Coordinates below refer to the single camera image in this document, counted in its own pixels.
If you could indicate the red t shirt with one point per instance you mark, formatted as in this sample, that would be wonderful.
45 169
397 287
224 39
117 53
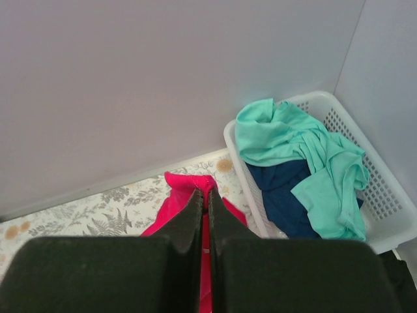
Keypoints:
182 199

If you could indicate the floral patterned mat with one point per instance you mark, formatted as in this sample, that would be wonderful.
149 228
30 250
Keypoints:
123 211

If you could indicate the white plastic basket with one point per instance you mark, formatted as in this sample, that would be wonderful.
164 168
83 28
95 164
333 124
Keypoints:
388 213

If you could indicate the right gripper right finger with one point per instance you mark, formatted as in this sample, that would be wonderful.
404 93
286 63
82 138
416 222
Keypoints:
252 274

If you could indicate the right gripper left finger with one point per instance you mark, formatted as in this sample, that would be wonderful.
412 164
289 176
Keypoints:
75 274

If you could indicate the teal t shirt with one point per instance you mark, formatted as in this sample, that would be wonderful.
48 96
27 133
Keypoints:
268 134

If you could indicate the dark blue t shirt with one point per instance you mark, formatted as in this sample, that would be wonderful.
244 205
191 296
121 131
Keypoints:
310 205

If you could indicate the black cloth right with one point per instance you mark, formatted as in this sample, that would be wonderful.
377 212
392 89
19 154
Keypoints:
401 281

